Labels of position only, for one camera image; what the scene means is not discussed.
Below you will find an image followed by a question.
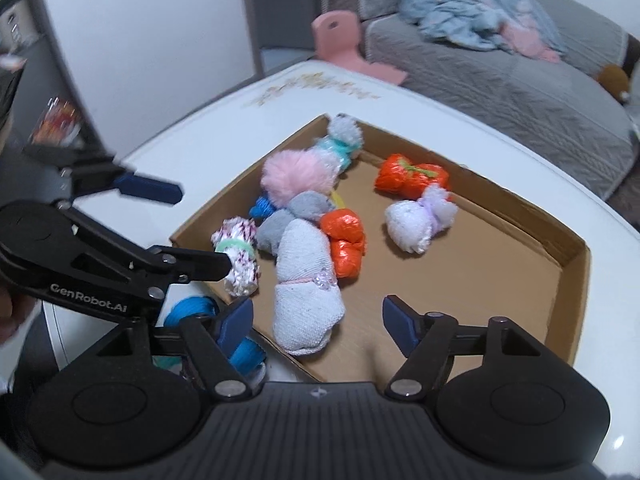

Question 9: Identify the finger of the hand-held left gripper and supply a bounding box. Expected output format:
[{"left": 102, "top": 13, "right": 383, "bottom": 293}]
[
  {"left": 65, "top": 207, "right": 232, "bottom": 301},
  {"left": 22, "top": 147, "right": 184, "bottom": 206}
]

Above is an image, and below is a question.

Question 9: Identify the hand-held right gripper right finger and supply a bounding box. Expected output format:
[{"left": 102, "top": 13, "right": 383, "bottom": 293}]
[{"left": 382, "top": 296, "right": 576, "bottom": 402}]

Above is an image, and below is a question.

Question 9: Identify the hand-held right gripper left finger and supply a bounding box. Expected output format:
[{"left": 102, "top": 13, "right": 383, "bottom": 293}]
[{"left": 57, "top": 296, "right": 254, "bottom": 402}]

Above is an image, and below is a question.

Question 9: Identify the white speckled green-band bundle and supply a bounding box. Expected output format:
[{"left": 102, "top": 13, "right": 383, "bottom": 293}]
[{"left": 211, "top": 216, "right": 262, "bottom": 297}]

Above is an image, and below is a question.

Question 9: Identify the blue ribbed beige-tie bundle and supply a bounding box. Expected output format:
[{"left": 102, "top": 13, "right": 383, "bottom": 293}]
[{"left": 162, "top": 296, "right": 267, "bottom": 377}]

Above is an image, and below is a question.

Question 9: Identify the large white sock bundle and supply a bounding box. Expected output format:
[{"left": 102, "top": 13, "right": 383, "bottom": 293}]
[{"left": 272, "top": 217, "right": 347, "bottom": 357}]

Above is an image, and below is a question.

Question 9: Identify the cardboard box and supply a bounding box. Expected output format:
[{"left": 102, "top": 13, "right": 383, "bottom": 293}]
[{"left": 170, "top": 114, "right": 592, "bottom": 385}]

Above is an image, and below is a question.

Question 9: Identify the small orange plastic bundle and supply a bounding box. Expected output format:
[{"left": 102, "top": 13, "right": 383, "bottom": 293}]
[{"left": 320, "top": 210, "right": 367, "bottom": 280}]

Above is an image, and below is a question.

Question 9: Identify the white lavender fluffy bundle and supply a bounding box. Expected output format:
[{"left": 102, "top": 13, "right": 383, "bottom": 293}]
[{"left": 384, "top": 184, "right": 457, "bottom": 255}]

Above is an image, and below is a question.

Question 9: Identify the small blue grey sock bundle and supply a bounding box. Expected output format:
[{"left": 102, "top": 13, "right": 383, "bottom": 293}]
[{"left": 249, "top": 191, "right": 337, "bottom": 223}]

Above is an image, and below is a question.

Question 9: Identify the pink fluffy sock bundle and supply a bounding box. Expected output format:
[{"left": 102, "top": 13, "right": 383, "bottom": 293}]
[{"left": 261, "top": 151, "right": 341, "bottom": 209}]

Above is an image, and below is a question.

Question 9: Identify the orange bundle with green tie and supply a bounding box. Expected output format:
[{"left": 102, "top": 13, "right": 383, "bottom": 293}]
[{"left": 374, "top": 154, "right": 451, "bottom": 202}]

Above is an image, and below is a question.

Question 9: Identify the grey fluffy teal sock bundle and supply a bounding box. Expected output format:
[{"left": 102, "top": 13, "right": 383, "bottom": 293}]
[{"left": 314, "top": 115, "right": 364, "bottom": 173}]

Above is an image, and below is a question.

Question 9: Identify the shelf with colourful items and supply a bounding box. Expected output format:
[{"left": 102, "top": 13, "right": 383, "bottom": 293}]
[{"left": 0, "top": 0, "right": 108, "bottom": 157}]

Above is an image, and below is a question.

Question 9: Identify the pink plastic chair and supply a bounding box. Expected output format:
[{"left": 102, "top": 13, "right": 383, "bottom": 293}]
[{"left": 311, "top": 10, "right": 409, "bottom": 86}]

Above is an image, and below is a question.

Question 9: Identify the grey sofa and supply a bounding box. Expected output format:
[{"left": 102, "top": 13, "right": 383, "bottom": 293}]
[{"left": 325, "top": 0, "right": 640, "bottom": 203}]

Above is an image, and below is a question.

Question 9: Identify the pink cloth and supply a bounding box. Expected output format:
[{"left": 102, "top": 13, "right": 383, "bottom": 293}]
[{"left": 500, "top": 22, "right": 562, "bottom": 64}]

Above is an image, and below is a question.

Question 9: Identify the brown plush toy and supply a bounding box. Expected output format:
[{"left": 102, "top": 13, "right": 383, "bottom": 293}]
[{"left": 597, "top": 64, "right": 632, "bottom": 104}]

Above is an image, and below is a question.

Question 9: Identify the light blue blanket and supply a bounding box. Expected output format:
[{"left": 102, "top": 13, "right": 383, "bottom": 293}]
[{"left": 399, "top": 0, "right": 566, "bottom": 53}]

